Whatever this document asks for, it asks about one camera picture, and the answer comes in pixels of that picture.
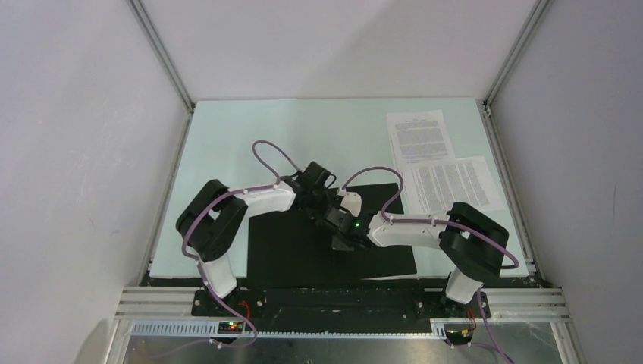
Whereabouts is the red and black file folder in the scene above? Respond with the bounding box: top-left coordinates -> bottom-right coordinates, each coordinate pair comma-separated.
246,210 -> 417,288

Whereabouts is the printed paper sheet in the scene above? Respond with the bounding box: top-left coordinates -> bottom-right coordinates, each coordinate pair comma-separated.
387,110 -> 455,166
401,156 -> 506,214

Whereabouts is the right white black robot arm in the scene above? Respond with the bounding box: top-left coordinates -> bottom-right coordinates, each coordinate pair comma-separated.
315,202 -> 519,317

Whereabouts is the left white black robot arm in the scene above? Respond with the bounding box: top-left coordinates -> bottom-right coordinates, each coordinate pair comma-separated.
175,162 -> 333,316

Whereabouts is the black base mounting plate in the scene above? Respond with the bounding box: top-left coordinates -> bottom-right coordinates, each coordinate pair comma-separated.
191,279 -> 491,334

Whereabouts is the right controller board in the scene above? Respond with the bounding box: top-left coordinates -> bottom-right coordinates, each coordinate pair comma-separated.
445,328 -> 475,347

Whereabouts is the controller board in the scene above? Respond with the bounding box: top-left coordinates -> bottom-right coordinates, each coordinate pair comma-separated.
445,328 -> 475,347
217,321 -> 245,335

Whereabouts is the left controller board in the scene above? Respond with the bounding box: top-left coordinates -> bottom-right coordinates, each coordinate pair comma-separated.
217,321 -> 245,335

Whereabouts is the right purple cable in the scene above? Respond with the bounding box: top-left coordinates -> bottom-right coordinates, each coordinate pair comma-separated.
340,166 -> 520,364

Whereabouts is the purple cable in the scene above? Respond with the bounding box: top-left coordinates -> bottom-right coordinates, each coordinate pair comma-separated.
180,140 -> 303,350
340,166 -> 520,364

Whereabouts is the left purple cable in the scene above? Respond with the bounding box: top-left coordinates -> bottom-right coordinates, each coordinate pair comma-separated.
180,140 -> 303,350

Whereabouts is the aluminium frame rail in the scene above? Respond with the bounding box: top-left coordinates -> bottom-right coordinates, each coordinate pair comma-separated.
116,287 -> 570,338

